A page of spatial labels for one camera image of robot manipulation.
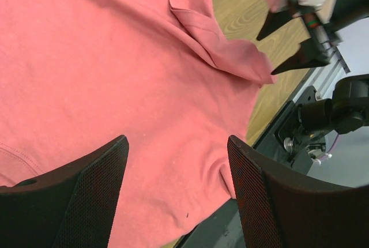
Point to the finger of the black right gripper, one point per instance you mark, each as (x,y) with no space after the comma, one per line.
(311,54)
(275,20)

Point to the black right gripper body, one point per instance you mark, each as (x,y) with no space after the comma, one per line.
(345,13)

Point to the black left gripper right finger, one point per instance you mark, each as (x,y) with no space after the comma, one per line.
(280,207)

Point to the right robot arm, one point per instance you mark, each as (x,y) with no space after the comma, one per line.
(347,110)

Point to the salmon pink t-shirt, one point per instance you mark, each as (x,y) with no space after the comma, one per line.
(75,74)

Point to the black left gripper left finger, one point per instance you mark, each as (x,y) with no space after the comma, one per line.
(71,206)

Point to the aluminium frame rail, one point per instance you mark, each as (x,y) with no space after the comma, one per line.
(326,77)

